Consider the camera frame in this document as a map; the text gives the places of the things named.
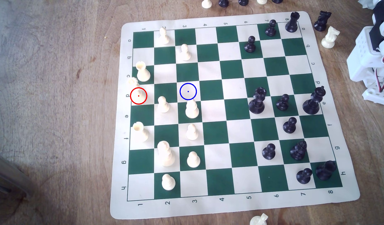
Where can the white queen chess piece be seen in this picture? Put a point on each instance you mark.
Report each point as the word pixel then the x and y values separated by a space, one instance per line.
pixel 137 92

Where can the white bishop chess piece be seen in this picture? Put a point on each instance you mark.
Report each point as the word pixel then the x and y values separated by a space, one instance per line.
pixel 192 110

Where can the white pawn chess piece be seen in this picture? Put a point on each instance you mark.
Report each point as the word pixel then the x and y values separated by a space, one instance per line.
pixel 163 105
pixel 193 160
pixel 192 132
pixel 185 53
pixel 168 183
pixel 163 37

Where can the green white chess mat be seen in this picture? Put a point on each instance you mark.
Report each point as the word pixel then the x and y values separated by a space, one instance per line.
pixel 215 132

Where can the white king chess piece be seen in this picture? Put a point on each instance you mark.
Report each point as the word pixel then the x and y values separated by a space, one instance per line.
pixel 166 155

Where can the black queen chess piece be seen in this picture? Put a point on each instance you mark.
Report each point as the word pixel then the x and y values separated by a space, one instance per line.
pixel 257 103

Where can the black pawn chess piece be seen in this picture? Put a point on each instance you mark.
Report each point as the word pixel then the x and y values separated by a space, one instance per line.
pixel 289 126
pixel 268 152
pixel 283 103
pixel 271 29
pixel 304 177
pixel 250 45

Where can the black king chess piece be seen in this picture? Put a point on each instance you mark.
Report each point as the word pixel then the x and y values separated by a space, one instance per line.
pixel 312 103

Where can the white knight chess piece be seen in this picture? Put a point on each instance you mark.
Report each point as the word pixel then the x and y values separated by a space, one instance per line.
pixel 329 39
pixel 258 221

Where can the black rook chess piece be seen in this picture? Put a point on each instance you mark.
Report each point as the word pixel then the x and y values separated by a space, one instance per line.
pixel 292 23
pixel 325 170

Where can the black knight chess piece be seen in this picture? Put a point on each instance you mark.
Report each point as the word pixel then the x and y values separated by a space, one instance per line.
pixel 321 22

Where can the shiny steel container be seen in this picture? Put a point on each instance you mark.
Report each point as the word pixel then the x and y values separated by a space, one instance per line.
pixel 7 175

